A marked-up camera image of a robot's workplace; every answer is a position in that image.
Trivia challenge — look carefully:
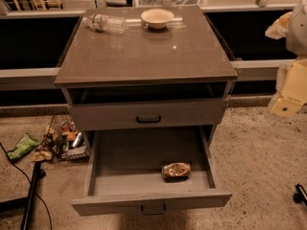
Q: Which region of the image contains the white bowl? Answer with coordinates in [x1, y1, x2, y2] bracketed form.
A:
[141, 9, 175, 30]

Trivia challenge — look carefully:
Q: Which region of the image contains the black stand leg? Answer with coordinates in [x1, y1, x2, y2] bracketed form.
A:
[0, 162, 45, 230]

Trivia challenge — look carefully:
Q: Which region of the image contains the open grey drawer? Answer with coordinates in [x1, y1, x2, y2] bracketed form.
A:
[72, 126, 231, 216]

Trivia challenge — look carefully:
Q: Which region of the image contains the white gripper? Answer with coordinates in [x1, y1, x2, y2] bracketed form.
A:
[265, 11, 307, 118]

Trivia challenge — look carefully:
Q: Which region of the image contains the grey drawer cabinet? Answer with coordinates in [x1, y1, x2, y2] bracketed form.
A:
[53, 5, 239, 136]

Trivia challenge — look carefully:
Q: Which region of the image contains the orange soda can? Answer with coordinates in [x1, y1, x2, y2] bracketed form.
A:
[161, 162, 191, 179]

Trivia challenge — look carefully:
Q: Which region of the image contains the black caster wheel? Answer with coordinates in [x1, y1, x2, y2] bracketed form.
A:
[293, 184, 307, 206]

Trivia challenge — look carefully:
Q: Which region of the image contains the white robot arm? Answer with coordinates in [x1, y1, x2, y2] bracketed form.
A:
[265, 0, 307, 118]

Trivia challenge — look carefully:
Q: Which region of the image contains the wire basket with items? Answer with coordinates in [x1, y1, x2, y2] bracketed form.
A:
[45, 115, 89, 161]

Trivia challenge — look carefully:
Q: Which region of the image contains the clear plastic water bottle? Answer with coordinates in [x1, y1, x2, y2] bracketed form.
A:
[83, 13, 126, 34]

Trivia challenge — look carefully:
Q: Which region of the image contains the yellow snack bag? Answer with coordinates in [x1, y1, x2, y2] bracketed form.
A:
[33, 150, 53, 162]

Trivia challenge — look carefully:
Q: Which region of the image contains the green chip bag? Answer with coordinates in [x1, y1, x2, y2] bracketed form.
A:
[7, 133, 40, 161]

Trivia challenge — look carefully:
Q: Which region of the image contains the closed grey drawer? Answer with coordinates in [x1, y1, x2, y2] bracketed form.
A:
[68, 99, 227, 131]

